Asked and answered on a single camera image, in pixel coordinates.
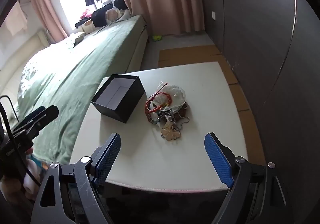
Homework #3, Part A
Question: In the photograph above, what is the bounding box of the hanging pale pink towel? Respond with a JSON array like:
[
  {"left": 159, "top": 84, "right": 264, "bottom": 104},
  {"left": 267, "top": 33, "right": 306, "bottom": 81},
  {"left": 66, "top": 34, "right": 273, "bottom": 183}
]
[{"left": 5, "top": 1, "right": 28, "bottom": 36}]

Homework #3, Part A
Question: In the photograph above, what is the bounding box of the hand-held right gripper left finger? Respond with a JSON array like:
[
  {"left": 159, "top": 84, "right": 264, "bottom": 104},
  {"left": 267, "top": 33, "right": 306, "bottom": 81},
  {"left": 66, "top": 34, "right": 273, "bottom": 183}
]
[{"left": 31, "top": 133, "right": 122, "bottom": 224}]

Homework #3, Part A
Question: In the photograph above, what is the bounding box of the red string bracelet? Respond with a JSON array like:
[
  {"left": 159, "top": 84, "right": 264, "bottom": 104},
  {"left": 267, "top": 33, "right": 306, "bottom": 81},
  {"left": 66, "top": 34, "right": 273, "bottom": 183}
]
[{"left": 144, "top": 92, "right": 173, "bottom": 117}]

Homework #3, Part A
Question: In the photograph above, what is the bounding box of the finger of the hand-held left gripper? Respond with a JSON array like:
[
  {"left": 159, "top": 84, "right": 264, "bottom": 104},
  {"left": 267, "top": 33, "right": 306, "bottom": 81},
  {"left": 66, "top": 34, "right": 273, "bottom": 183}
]
[
  {"left": 11, "top": 105, "right": 60, "bottom": 143},
  {"left": 12, "top": 106, "right": 48, "bottom": 131}
]

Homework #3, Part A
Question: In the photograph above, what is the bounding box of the bed with green sheet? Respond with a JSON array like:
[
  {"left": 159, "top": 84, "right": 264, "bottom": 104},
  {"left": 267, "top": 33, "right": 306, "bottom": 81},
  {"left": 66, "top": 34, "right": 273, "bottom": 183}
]
[{"left": 15, "top": 14, "right": 150, "bottom": 164}]

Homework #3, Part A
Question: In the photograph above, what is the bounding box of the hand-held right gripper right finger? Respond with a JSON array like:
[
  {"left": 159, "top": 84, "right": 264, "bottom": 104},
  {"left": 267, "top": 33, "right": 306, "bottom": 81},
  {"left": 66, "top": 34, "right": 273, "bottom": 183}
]
[{"left": 204, "top": 132, "right": 292, "bottom": 224}]

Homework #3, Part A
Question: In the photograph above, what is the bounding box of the black cable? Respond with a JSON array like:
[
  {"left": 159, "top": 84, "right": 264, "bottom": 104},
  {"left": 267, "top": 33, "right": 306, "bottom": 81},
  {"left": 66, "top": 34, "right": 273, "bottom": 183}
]
[{"left": 0, "top": 94, "right": 42, "bottom": 186}]

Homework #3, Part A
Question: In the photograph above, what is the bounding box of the person's left hand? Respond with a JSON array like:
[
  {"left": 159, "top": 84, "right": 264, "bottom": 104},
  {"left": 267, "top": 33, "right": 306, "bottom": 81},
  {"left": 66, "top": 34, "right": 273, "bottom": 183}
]
[{"left": 0, "top": 158, "right": 45, "bottom": 204}]

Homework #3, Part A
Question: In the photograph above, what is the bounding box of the beige headboard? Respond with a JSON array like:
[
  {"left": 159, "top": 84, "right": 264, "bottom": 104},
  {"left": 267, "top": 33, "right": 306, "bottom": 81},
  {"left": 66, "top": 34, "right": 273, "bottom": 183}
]
[{"left": 0, "top": 31, "right": 48, "bottom": 94}]

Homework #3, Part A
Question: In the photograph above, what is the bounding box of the pile of clothes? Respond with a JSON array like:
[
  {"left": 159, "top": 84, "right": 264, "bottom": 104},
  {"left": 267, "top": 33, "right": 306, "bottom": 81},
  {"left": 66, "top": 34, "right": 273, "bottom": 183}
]
[{"left": 75, "top": 0, "right": 132, "bottom": 34}]

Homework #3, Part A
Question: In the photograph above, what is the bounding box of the narrow pink curtain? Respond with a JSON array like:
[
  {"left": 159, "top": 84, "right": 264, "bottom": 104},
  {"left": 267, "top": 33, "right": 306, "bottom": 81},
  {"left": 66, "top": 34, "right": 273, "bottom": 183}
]
[{"left": 26, "top": 0, "right": 68, "bottom": 44}]

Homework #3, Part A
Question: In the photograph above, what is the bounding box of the black gift box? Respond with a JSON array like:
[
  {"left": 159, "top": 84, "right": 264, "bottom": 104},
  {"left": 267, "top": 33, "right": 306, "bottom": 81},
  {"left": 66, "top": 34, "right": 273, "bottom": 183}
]
[{"left": 91, "top": 73, "right": 145, "bottom": 124}]

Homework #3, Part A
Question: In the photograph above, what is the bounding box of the white floral duvet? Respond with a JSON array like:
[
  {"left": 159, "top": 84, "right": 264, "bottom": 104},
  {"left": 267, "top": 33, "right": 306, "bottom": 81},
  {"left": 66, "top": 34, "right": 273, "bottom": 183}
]
[{"left": 0, "top": 31, "right": 85, "bottom": 104}]

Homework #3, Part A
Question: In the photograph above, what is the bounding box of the white table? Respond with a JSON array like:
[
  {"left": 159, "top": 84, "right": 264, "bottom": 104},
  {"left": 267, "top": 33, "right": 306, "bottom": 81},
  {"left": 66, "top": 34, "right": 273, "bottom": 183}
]
[{"left": 158, "top": 44, "right": 267, "bottom": 167}]

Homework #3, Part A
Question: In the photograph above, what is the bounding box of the grey wardrobe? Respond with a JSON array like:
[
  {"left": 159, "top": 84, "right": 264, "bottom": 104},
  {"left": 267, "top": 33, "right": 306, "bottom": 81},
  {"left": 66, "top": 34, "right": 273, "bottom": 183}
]
[{"left": 197, "top": 0, "right": 320, "bottom": 224}]

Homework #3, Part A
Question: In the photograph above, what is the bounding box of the silver ball chain with pendant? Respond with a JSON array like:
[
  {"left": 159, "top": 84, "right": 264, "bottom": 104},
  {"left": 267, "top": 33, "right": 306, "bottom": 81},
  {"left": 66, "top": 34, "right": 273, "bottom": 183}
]
[{"left": 160, "top": 109, "right": 190, "bottom": 142}]

